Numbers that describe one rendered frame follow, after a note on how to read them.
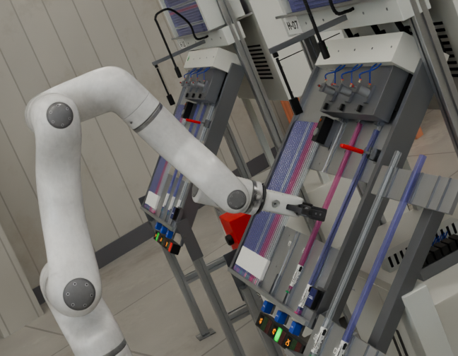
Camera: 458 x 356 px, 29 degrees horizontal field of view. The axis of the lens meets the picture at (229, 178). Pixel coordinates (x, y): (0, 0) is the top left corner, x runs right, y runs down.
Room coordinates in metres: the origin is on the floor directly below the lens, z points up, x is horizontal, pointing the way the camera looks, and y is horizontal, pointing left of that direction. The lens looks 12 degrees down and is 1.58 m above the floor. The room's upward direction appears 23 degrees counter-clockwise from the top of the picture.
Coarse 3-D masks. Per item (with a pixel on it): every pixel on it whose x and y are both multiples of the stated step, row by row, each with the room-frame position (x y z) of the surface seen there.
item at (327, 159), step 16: (320, 80) 2.72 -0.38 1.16; (320, 96) 2.66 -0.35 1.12; (304, 112) 2.73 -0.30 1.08; (320, 112) 2.60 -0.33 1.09; (352, 128) 2.34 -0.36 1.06; (368, 128) 2.25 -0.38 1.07; (384, 128) 2.16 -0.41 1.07; (336, 144) 2.38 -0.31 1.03; (320, 160) 2.44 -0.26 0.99; (336, 160) 2.34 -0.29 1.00; (352, 160) 2.25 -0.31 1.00; (368, 160) 2.16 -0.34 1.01; (352, 176) 2.20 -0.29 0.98; (368, 176) 2.12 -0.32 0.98
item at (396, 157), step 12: (396, 156) 1.90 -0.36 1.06; (384, 180) 1.90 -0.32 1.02; (384, 192) 1.89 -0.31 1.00; (372, 204) 1.90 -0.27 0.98; (372, 216) 1.88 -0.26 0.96; (360, 240) 1.87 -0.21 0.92; (348, 264) 1.87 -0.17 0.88; (348, 276) 1.86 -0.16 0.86; (336, 300) 1.85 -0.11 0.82; (324, 324) 1.84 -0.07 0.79
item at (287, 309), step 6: (228, 270) 2.65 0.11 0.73; (234, 270) 2.63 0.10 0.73; (240, 276) 2.54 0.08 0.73; (246, 282) 2.47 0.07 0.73; (252, 288) 2.41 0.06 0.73; (258, 288) 2.37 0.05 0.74; (264, 294) 2.32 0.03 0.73; (270, 300) 2.26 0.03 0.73; (276, 300) 2.23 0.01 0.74; (282, 306) 2.18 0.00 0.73; (288, 312) 2.13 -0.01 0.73; (294, 318) 2.08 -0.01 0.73; (300, 318) 2.05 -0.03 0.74; (306, 324) 2.02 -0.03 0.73
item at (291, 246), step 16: (288, 240) 2.39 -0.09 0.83; (304, 240) 2.29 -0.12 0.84; (288, 256) 2.34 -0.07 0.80; (336, 256) 2.08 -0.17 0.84; (272, 272) 2.39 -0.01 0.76; (288, 272) 2.29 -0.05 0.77; (304, 272) 2.20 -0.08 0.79; (320, 272) 2.11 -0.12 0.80; (272, 288) 2.33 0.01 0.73; (304, 288) 2.16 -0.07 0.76; (288, 304) 2.20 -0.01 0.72
